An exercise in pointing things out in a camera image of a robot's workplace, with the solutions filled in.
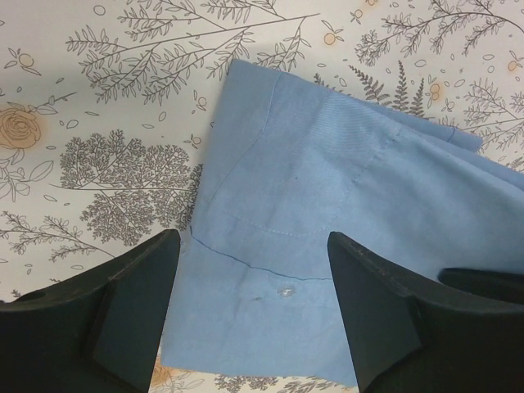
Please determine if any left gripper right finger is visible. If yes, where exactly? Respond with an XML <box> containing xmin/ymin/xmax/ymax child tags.
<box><xmin>328</xmin><ymin>232</ymin><xmax>523</xmax><ymax>392</ymax></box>

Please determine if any floral table mat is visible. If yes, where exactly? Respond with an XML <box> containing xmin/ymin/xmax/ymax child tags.
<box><xmin>0</xmin><ymin>0</ymin><xmax>524</xmax><ymax>393</ymax></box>

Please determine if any light blue long sleeve shirt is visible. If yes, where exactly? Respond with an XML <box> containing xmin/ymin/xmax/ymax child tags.
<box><xmin>161</xmin><ymin>61</ymin><xmax>523</xmax><ymax>386</ymax></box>

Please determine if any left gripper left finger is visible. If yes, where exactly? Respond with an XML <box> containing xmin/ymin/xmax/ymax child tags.
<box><xmin>1</xmin><ymin>229</ymin><xmax>180</xmax><ymax>392</ymax></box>

